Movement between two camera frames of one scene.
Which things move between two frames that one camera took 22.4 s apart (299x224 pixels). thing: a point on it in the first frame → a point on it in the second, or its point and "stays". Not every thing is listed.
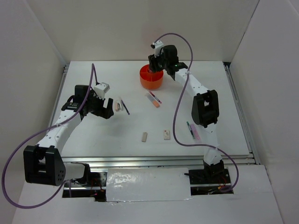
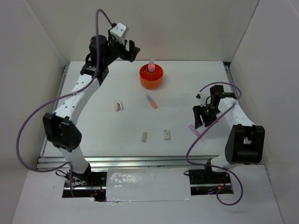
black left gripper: [106, 113] → [129, 56]
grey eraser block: [144, 136] stays
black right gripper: [153, 61] → [197, 110]
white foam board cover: [145, 184] stays
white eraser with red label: [167, 135] stays
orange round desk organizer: [150, 80] stays
